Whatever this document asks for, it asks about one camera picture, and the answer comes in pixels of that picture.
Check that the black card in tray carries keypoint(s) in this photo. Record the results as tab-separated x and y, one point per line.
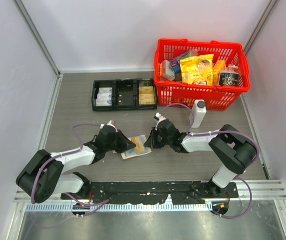
124	97

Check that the gold cards stack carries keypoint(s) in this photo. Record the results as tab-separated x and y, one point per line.
146	95

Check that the orange snack box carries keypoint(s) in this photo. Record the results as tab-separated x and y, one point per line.
218	67

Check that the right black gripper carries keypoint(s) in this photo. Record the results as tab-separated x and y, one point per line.
151	142

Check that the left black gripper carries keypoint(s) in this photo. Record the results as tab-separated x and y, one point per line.
125	143

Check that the grey boxed item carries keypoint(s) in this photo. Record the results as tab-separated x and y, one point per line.
166	71

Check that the white slotted cable duct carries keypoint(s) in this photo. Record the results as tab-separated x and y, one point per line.
166	207

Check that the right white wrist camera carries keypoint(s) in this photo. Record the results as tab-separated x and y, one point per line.
158	117

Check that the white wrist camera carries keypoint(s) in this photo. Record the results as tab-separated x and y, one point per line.
158	117
111	123

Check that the black three-compartment card tray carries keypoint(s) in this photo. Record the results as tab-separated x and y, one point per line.
134	84

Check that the white plastic bottle black cap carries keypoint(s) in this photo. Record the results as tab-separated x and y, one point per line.
198	113

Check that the gold credit card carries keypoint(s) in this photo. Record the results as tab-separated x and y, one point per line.
139	142

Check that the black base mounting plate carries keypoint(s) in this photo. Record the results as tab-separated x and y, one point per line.
154	192

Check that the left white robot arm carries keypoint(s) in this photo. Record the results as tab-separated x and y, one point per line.
46	173

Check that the beige leather card holder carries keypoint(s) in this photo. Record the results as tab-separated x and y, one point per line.
130	153

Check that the blue snack packet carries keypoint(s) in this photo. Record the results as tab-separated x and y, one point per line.
175	62

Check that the white cards stack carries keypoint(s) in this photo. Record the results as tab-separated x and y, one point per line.
104	97

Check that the yellow snack bag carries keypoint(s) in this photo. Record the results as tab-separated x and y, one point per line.
197	70

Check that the red plastic shopping basket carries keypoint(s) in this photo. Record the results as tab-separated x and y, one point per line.
216	97

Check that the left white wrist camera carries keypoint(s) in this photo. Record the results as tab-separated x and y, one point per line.
111	123

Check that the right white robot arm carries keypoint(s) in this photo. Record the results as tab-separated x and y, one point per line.
235	150

